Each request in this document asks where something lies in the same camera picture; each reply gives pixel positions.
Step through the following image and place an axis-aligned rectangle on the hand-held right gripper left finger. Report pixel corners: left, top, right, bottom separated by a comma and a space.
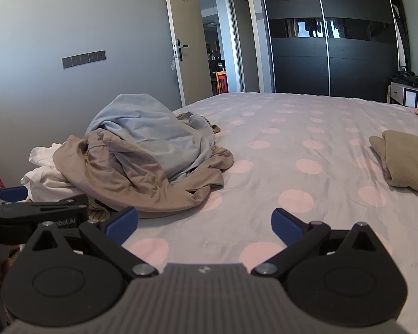
21, 207, 159, 279

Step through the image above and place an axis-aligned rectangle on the brown striped garment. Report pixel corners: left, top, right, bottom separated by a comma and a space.
87, 199, 117, 222

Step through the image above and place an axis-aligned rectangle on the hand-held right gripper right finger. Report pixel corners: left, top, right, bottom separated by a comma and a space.
251, 208, 394, 279

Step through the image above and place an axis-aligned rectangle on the beige door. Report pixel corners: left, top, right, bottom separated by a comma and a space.
163, 0, 215, 107

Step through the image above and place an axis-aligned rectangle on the white dresser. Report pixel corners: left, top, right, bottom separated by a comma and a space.
387, 82, 418, 108

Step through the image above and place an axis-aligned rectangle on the black bag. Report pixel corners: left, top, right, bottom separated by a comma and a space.
390, 70, 418, 89

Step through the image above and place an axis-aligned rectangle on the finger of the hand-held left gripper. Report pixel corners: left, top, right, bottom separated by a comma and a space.
0, 194, 90, 232
0, 186, 29, 203

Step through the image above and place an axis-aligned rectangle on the pendant lamp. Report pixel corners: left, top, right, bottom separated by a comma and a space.
204, 0, 219, 28

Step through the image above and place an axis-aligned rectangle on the tan garment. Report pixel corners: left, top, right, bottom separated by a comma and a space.
52, 129, 235, 219

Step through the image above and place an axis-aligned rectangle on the white garment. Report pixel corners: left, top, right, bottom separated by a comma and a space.
20, 143, 91, 204

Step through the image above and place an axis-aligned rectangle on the light blue shirt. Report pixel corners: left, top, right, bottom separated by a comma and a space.
85, 93, 217, 183

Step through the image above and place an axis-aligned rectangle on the grey wall switch panel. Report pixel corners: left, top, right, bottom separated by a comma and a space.
62, 50, 106, 69

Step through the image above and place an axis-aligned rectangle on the black sliding wardrobe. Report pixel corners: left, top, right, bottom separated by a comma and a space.
258, 0, 410, 103

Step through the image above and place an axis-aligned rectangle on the olive folded garment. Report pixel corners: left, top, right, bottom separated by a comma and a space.
369, 129, 418, 195

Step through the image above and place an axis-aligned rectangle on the black door handle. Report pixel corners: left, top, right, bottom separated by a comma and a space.
176, 39, 189, 61

